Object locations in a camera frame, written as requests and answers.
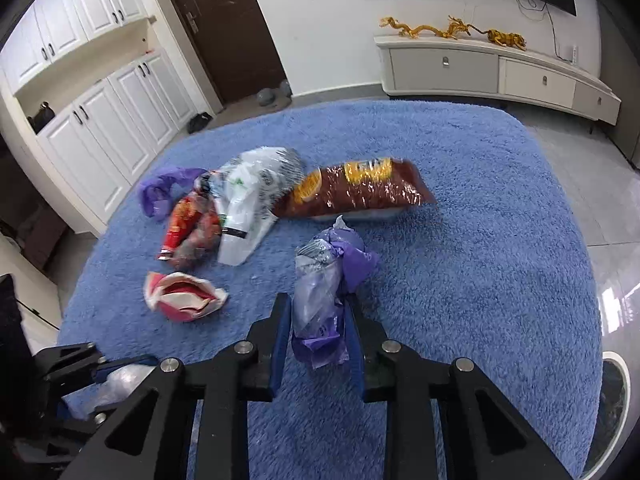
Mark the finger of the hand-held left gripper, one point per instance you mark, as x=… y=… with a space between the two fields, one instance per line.
x=67 y=407
x=70 y=362

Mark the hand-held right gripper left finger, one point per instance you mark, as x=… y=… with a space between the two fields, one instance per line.
x=281 y=340

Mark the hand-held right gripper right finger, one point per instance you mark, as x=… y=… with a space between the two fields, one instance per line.
x=354 y=355

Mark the clear plastic wrapper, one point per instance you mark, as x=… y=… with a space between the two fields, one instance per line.
x=122 y=382

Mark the red white packet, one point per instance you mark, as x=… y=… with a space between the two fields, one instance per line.
x=180 y=297

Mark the red snack packet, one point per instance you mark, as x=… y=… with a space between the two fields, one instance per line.
x=192 y=230

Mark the white plastic bag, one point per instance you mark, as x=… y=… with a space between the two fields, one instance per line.
x=247 y=200

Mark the brown snack bag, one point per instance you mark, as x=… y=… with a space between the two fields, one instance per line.
x=360 y=190

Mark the small purple plastic bag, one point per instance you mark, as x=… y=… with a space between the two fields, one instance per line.
x=160 y=192

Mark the white rimmed trash bin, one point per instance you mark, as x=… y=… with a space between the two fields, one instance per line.
x=612 y=410

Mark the blue fluffy blanket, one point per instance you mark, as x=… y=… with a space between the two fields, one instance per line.
x=450 y=260

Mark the dark brown furniture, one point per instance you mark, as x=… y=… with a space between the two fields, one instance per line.
x=35 y=225

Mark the black shoes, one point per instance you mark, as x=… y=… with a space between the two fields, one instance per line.
x=200 y=122

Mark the white lower cupboard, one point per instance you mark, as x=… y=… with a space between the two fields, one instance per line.
x=115 y=125

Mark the white cupboard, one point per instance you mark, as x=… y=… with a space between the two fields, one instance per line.
x=115 y=125
x=65 y=15

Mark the black bag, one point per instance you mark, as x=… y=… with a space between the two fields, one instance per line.
x=41 y=119

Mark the dark brown door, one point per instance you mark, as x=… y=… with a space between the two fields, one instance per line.
x=225 y=30

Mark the white television cabinet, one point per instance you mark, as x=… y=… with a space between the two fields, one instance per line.
x=500 y=72

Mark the golden dragon figure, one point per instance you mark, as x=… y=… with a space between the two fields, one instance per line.
x=407 y=29
x=455 y=29

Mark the white upper cupboard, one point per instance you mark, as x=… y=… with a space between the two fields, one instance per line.
x=65 y=15

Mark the golden tiger figure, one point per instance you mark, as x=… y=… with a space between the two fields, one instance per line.
x=507 y=39

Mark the grey wardrobe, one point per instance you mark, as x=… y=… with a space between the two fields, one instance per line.
x=622 y=85

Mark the white wall socket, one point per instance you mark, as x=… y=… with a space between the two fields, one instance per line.
x=574 y=54

